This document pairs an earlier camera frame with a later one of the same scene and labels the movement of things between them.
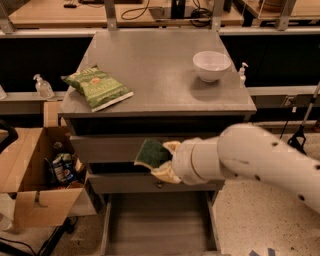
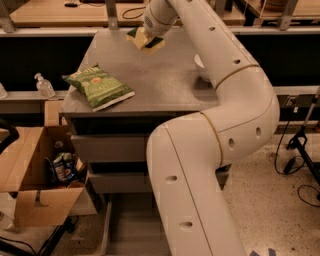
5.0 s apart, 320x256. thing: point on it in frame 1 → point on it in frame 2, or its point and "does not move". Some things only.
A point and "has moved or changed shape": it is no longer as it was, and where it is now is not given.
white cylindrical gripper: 182,160 → 154,22
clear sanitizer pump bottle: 43,87 does not move
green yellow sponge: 152,154 has moved or changed shape
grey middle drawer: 146,182 does not move
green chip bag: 99,88 does not move
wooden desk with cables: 129,13 does not move
